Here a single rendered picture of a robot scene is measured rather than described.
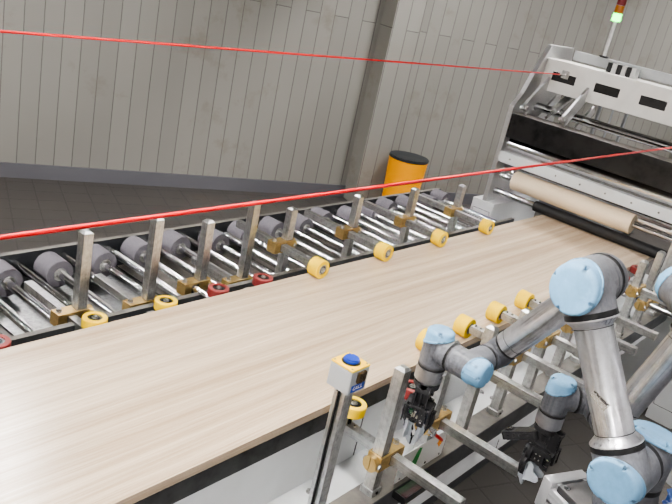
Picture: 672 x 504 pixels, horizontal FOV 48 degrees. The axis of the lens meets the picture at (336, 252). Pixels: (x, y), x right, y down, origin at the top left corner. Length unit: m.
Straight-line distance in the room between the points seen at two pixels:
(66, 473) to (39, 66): 4.78
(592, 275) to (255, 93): 5.37
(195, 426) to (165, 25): 4.76
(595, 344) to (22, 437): 1.35
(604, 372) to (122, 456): 1.14
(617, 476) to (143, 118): 5.42
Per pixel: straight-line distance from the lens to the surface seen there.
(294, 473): 2.33
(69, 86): 6.41
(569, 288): 1.67
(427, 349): 1.95
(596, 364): 1.71
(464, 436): 2.38
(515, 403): 2.99
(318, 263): 3.03
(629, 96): 4.95
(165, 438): 2.01
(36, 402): 2.12
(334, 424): 1.91
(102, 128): 6.53
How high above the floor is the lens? 2.09
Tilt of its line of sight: 21 degrees down
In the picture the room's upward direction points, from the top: 13 degrees clockwise
